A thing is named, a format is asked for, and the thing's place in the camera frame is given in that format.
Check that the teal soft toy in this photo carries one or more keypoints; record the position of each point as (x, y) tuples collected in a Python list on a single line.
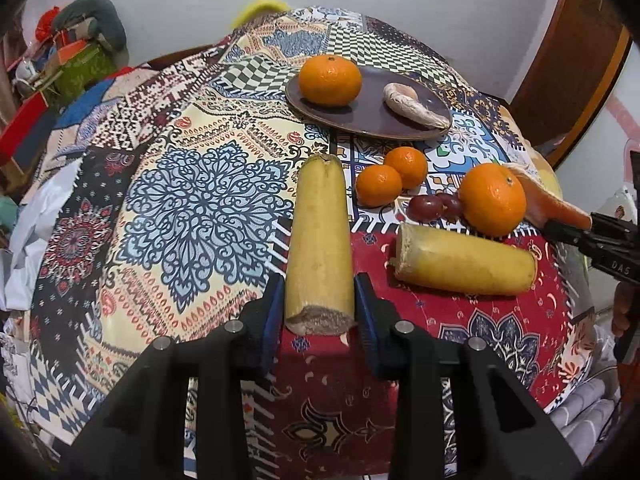
[(7, 207)]

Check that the red plastic bag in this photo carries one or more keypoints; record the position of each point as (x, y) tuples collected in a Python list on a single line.
[(46, 21)]

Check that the large orange with stem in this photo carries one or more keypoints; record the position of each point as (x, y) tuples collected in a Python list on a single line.
[(492, 200)]

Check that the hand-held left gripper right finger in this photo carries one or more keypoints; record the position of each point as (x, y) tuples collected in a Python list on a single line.
[(365, 320)]

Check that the red grape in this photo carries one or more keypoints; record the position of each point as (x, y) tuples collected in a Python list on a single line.
[(451, 205), (425, 207)]

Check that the long yellow banana piece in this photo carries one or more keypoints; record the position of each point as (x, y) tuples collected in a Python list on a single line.
[(317, 240)]

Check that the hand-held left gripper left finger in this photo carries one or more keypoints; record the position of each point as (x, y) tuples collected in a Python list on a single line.
[(274, 320)]

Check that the patterned patchwork tablecloth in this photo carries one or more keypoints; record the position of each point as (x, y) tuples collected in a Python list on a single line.
[(200, 210)]

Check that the red box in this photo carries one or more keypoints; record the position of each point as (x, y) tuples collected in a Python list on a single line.
[(22, 125)]

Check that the orange box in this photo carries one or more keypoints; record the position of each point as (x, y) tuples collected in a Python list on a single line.
[(71, 51)]

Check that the brown wooden door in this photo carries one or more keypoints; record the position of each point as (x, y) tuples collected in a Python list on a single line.
[(565, 60)]

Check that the green bag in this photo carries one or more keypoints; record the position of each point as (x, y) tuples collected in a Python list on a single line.
[(82, 72)]

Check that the white crumpled paper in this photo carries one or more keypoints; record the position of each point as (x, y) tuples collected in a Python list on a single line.
[(30, 230)]

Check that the short yellow banana piece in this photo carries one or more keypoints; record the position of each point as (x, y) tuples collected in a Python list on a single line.
[(465, 265)]

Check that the small mandarin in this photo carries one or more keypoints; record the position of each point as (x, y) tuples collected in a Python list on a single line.
[(407, 165), (378, 186)]

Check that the tan peeled fruit piece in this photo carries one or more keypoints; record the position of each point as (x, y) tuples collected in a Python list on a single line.
[(400, 102)]

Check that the brown round plate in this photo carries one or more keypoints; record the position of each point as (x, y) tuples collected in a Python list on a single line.
[(372, 107)]

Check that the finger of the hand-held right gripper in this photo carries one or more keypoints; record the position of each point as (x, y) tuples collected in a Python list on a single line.
[(617, 227), (570, 237)]

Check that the blue patchwork quilt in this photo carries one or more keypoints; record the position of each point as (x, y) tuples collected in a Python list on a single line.
[(90, 107)]

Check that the yellow foam chair back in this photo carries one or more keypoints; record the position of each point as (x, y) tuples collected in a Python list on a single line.
[(257, 7)]

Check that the person's right hand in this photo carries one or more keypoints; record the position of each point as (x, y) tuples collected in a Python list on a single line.
[(621, 310)]

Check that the salmon orange carrot piece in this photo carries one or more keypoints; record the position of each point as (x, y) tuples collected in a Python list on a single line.
[(550, 205)]

